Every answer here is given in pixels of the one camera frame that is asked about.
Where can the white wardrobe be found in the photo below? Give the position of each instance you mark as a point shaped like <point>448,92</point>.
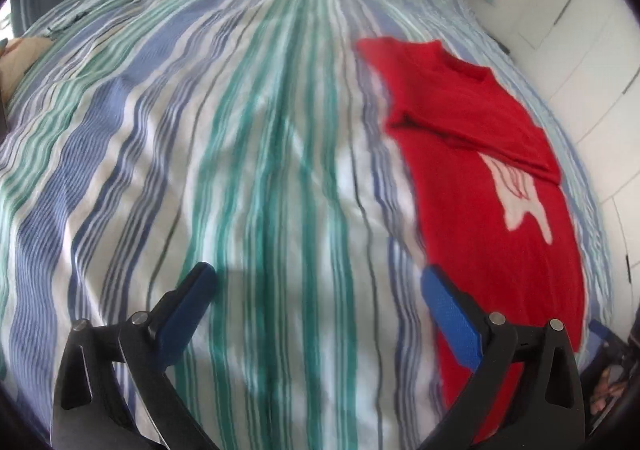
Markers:
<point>575,29</point>

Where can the person's foot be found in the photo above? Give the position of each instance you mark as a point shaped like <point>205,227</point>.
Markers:
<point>607,387</point>

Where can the cream cloth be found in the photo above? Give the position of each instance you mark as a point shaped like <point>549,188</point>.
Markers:
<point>25,62</point>

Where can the striped bed sheet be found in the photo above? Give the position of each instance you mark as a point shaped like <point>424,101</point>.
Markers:
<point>250,129</point>

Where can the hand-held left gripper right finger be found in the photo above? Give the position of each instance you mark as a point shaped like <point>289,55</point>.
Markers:
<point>452,320</point>

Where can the red sweater with white print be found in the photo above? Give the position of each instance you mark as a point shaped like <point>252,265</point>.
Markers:
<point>475,94</point>

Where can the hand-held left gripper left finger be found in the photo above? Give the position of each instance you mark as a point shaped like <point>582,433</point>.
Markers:
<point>182,315</point>

